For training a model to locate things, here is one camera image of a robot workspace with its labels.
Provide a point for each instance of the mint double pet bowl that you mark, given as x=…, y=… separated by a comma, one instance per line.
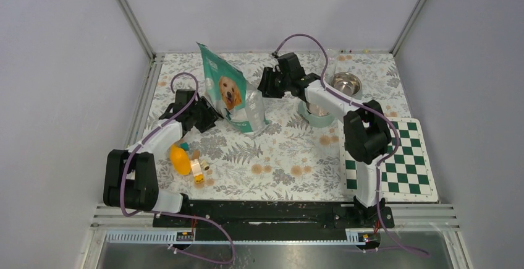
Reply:
x=323, y=104

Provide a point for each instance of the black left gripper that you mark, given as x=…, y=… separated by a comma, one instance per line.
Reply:
x=211, y=115

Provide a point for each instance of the green dog food bag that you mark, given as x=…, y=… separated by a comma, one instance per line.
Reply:
x=232, y=95

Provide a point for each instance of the brown wooden cylinder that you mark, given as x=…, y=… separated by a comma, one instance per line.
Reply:
x=195, y=155

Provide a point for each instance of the white yellow toy block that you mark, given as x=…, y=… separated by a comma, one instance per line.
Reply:
x=197, y=171

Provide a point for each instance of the green white checkerboard mat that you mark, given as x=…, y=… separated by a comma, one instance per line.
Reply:
x=406, y=176

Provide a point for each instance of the orange plastic scoop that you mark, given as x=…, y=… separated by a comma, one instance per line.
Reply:
x=180, y=160

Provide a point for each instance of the floral patterned table cloth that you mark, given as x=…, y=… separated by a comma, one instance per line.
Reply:
x=290, y=160

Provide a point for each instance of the teal small cube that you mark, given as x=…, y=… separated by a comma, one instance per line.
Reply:
x=184, y=146

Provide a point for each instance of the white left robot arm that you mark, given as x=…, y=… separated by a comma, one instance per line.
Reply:
x=131, y=176

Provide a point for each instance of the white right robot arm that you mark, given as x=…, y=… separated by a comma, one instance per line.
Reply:
x=367, y=132

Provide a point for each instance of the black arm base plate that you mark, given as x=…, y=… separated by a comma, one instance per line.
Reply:
x=277, y=221

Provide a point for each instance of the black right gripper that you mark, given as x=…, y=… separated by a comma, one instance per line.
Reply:
x=265, y=85

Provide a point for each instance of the small cream toy piece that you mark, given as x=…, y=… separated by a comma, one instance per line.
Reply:
x=204, y=165

